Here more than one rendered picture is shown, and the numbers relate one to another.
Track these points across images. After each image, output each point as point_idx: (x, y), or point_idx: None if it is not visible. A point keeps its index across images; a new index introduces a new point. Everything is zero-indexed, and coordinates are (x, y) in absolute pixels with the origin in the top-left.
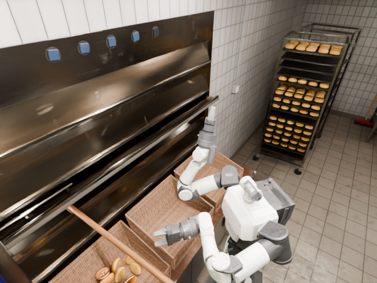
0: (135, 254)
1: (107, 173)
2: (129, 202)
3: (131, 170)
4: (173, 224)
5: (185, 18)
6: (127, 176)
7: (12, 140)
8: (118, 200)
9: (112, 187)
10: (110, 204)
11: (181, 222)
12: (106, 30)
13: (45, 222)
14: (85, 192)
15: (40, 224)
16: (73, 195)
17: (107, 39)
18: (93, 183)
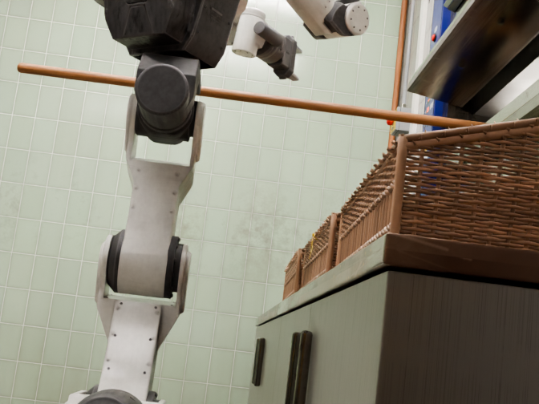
0: (312, 100)
1: (450, 25)
2: (493, 181)
3: (530, 90)
4: (288, 38)
5: None
6: (523, 101)
7: None
8: (502, 167)
9: (504, 116)
10: (496, 167)
11: (281, 34)
12: None
13: (417, 75)
14: (435, 50)
15: (416, 74)
16: (432, 48)
17: None
18: (441, 38)
